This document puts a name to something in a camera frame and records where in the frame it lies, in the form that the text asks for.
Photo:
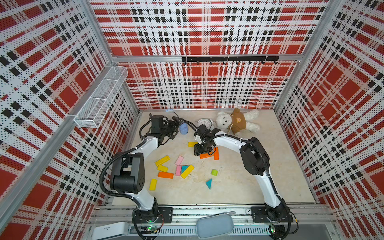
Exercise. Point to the pink block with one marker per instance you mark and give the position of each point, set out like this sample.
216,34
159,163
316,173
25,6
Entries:
179,160
178,170

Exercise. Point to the orange rectangular block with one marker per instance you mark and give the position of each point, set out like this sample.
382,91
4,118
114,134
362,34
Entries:
216,154

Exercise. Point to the grey pouch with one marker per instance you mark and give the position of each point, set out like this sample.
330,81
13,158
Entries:
214,226

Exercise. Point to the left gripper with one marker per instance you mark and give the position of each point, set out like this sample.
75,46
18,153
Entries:
175,127

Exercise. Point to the yellow long block top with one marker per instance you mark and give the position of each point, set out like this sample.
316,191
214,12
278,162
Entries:
192,144

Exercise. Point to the white teddy bear brown hoodie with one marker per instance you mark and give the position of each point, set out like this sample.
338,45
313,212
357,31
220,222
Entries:
238,121

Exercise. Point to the white box device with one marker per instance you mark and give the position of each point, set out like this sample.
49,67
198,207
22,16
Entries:
110,231

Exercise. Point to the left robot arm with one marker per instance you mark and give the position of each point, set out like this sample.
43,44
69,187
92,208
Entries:
124,175

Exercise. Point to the yellow long block centre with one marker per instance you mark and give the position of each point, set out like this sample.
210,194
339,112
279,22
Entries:
187,171

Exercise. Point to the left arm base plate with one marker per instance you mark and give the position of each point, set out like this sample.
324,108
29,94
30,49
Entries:
163,214

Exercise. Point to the white alarm clock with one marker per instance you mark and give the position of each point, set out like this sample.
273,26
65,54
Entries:
209,123

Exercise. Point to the yellow long block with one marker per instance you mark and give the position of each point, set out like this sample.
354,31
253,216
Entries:
192,144
187,171
162,161

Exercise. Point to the small yellow block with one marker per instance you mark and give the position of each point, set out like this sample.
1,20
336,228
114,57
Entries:
162,168

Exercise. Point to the yellow long block left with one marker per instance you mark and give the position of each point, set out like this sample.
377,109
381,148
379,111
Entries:
162,161

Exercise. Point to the teal triangle block centre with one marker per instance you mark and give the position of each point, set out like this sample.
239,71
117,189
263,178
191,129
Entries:
184,168

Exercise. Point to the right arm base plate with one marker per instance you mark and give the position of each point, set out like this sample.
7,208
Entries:
259,215

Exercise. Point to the orange block lower left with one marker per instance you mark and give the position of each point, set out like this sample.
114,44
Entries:
165,175

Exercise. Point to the pink block lower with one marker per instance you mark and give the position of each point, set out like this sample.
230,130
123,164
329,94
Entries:
178,170

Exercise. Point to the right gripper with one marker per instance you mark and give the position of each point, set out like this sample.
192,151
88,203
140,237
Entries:
197,151

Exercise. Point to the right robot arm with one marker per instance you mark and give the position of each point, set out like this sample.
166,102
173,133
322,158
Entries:
255,160

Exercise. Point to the yellow block bottom left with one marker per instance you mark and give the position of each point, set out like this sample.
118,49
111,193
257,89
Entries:
153,184

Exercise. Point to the green half-cylinder block lower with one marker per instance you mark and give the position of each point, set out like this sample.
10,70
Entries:
214,172

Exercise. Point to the teal triangle block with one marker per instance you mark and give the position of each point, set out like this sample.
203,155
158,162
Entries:
184,168
209,184

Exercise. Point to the black hook rail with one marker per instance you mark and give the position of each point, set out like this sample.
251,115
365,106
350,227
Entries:
261,59

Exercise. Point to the white wire basket shelf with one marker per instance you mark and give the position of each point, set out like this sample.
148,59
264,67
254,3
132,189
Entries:
102,96

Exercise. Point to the pink block upper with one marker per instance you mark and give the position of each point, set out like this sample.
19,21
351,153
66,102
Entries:
179,160

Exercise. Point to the orange trapezoid block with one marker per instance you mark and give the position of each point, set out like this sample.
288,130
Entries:
206,155

